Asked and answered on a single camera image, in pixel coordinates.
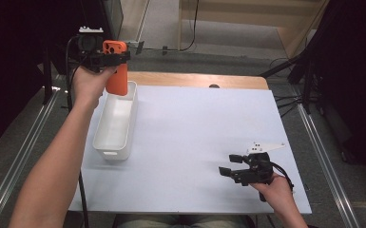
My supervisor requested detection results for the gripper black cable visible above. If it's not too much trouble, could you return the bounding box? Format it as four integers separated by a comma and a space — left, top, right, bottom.
65, 34, 90, 228
270, 161, 295, 191

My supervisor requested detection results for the person's left hand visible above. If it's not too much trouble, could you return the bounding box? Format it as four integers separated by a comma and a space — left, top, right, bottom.
70, 65, 120, 109

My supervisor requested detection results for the black curtain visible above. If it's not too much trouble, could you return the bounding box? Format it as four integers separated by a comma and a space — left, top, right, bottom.
0, 0, 87, 155
310, 0, 366, 179

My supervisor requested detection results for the aluminium floor rail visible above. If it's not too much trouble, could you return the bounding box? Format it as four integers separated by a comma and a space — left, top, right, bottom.
293, 88, 362, 228
0, 91, 60, 228

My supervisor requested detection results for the light wooden shelf frame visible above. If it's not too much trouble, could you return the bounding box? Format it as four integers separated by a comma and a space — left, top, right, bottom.
178, 0, 331, 59

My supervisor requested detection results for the white plastic bin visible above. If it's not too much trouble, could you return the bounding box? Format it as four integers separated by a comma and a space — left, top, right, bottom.
92, 80, 140, 162

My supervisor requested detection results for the wooden table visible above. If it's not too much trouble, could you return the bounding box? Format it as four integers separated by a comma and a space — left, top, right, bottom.
126, 70, 270, 90

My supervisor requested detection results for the bundle of black floor cables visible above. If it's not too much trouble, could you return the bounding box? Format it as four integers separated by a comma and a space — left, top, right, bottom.
272, 91, 308, 119

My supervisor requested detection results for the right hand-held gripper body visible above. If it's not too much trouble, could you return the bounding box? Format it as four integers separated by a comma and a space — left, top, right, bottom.
232, 142, 286, 188

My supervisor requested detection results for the black metal stand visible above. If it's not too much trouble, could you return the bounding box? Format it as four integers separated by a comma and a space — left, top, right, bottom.
260, 53, 318, 115
42, 41, 77, 105

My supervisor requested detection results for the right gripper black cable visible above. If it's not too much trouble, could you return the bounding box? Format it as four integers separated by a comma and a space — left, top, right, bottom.
270, 161, 295, 191

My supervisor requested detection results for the person's right hand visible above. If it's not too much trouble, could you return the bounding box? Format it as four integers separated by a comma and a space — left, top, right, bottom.
250, 172, 296, 214

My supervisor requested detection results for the black floor cable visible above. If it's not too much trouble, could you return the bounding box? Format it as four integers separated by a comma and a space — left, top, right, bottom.
127, 0, 201, 53

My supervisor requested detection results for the dark cabinet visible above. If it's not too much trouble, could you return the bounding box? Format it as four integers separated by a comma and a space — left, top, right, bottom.
82, 0, 125, 42

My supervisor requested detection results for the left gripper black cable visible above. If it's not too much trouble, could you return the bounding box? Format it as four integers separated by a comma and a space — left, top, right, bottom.
65, 34, 90, 228

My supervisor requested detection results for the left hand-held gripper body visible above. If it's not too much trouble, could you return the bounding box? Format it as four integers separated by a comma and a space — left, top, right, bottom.
75, 26, 108, 73

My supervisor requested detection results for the orange phone case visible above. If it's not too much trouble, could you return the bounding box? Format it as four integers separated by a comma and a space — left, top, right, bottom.
102, 39, 129, 97

